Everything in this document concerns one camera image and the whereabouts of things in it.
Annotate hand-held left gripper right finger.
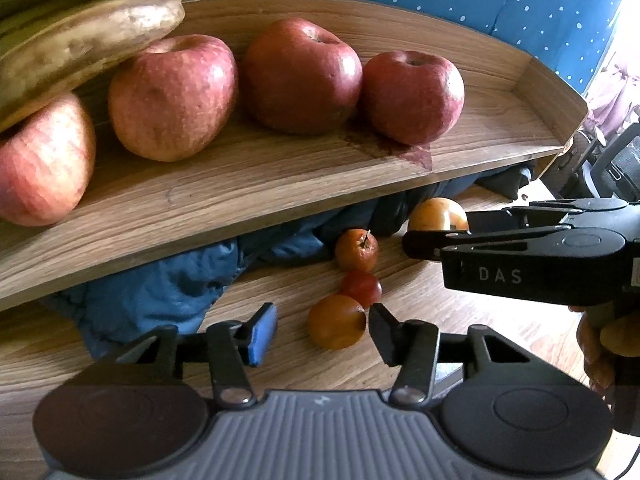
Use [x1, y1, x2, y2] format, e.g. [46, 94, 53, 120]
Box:
[368, 302, 533, 407]

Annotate blue white-dotted cloth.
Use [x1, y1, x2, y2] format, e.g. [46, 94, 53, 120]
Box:
[344, 0, 632, 95]

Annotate small red-orange stemmed fruit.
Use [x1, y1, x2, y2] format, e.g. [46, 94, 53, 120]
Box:
[334, 228, 380, 272]

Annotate red cherry tomato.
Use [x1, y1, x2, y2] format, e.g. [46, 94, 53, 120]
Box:
[340, 270, 383, 310]

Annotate person's right hand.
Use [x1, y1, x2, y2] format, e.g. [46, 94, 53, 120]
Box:
[576, 316, 640, 397]

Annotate curved wooden shelf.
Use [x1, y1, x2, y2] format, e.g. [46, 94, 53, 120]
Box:
[0, 0, 590, 312]

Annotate brown-spotted banana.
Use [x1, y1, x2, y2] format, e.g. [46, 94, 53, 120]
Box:
[0, 0, 186, 134]

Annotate black office chair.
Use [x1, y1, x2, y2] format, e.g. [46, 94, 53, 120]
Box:
[559, 124, 640, 202]

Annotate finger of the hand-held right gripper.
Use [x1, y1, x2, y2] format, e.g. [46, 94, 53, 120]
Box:
[467, 199, 581, 233]
[402, 225, 567, 262]

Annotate small orange round fruit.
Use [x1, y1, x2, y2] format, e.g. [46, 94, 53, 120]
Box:
[307, 294, 367, 351]

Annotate dark blue cloth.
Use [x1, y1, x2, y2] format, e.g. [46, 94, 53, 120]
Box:
[42, 165, 537, 361]

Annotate red apple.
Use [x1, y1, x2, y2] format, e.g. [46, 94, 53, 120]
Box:
[108, 34, 239, 163]
[360, 50, 465, 146]
[243, 17, 364, 135]
[0, 92, 97, 227]

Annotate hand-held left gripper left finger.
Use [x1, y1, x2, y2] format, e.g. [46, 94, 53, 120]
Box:
[115, 302, 278, 408]

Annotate yellow-orange round fruit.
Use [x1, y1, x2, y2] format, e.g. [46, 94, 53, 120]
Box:
[407, 197, 470, 234]

